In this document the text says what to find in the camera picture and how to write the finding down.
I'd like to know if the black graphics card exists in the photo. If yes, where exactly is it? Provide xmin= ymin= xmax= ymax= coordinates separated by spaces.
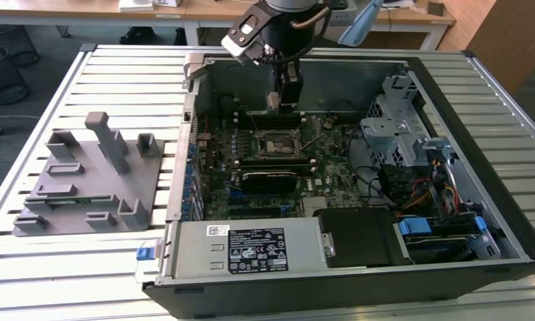
xmin=238 ymin=170 xmax=302 ymax=195

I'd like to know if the silver chipset heatsink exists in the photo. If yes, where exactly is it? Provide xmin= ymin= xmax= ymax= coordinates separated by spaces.
xmin=301 ymin=196 xmax=329 ymax=212

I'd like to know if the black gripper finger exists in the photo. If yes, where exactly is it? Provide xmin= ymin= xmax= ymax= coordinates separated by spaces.
xmin=280 ymin=64 xmax=305 ymax=114
xmin=270 ymin=63 xmax=284 ymax=94

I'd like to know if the orange wire bundle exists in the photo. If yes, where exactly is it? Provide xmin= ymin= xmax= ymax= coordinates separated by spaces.
xmin=400 ymin=179 xmax=433 ymax=215

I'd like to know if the thin metal locking lever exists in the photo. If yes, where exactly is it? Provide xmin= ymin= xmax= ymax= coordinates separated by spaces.
xmin=246 ymin=110 xmax=262 ymax=134
xmin=298 ymin=132 xmax=336 ymax=154

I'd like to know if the copper cable conduit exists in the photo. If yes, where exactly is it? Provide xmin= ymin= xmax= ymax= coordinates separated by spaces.
xmin=290 ymin=5 xmax=332 ymax=33

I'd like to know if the black expansion slot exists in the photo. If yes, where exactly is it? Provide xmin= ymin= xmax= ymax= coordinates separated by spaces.
xmin=226 ymin=207 xmax=282 ymax=217

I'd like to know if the black mesh waste bin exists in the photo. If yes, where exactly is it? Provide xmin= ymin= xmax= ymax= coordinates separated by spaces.
xmin=0 ymin=45 xmax=30 ymax=106
xmin=0 ymin=25 xmax=41 ymax=67

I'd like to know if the green motherboard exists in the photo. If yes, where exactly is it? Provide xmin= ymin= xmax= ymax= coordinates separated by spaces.
xmin=194 ymin=112 xmax=366 ymax=222

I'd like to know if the grey parts rack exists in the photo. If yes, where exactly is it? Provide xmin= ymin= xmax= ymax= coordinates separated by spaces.
xmin=10 ymin=111 xmax=166 ymax=239

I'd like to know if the hard disk in blue carrier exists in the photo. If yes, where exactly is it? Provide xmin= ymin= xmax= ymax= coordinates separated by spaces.
xmin=393 ymin=215 xmax=479 ymax=263

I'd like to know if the white cardboard box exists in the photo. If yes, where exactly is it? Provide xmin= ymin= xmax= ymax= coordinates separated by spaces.
xmin=117 ymin=0 xmax=155 ymax=13

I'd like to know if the black internal cable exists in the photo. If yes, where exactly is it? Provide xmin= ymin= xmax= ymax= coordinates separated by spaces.
xmin=342 ymin=125 xmax=372 ymax=188

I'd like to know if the silver metal drive cage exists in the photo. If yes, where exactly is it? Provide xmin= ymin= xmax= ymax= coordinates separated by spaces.
xmin=358 ymin=74 xmax=456 ymax=169

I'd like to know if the yellow wire bundle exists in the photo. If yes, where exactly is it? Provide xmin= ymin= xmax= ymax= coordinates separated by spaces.
xmin=440 ymin=185 xmax=459 ymax=215

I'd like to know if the wooden cabinet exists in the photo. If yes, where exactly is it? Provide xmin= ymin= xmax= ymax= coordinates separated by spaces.
xmin=436 ymin=0 xmax=535 ymax=96

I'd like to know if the wooden desk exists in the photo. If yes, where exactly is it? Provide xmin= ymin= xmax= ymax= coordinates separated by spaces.
xmin=181 ymin=0 xmax=457 ymax=51
xmin=0 ymin=0 xmax=192 ymax=46

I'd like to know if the black PC case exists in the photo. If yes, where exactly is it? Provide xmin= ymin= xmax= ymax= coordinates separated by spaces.
xmin=133 ymin=49 xmax=535 ymax=320

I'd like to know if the silver CPU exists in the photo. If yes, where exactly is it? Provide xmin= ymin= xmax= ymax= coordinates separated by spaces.
xmin=264 ymin=92 xmax=281 ymax=112

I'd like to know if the silver power supply unit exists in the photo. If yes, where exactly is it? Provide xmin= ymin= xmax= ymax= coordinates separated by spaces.
xmin=153 ymin=217 xmax=329 ymax=280

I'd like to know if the green RAM stick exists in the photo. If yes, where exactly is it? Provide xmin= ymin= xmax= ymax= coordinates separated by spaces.
xmin=46 ymin=197 xmax=95 ymax=205

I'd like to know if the CPU socket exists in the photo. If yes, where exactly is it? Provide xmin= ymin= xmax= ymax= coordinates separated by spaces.
xmin=253 ymin=129 xmax=308 ymax=161

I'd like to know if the black RAM slot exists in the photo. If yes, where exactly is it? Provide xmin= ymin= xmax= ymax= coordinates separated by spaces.
xmin=240 ymin=164 xmax=316 ymax=171
xmin=233 ymin=112 xmax=305 ymax=118
xmin=240 ymin=156 xmax=316 ymax=163
xmin=234 ymin=120 xmax=305 ymax=126
xmin=240 ymin=168 xmax=316 ymax=175
xmin=240 ymin=160 xmax=316 ymax=167
xmin=233 ymin=116 xmax=305 ymax=122

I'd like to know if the black cable bundle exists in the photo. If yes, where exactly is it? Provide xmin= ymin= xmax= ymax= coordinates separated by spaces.
xmin=369 ymin=163 xmax=444 ymax=217

